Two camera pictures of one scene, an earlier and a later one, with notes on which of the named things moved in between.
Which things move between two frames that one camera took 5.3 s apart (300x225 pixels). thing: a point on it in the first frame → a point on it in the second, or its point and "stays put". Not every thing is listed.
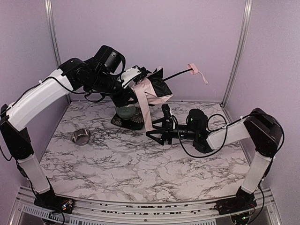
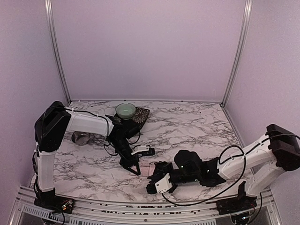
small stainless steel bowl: x=81 y=136 stays put
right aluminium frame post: x=247 y=17 stays put
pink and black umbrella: x=153 y=89 → x=146 y=168
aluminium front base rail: x=26 y=211 stays put
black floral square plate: x=136 y=122 stays put
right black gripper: x=166 y=132 → x=160 y=175
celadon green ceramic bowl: x=125 y=112 stays put
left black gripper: x=127 y=99 → x=131 y=161
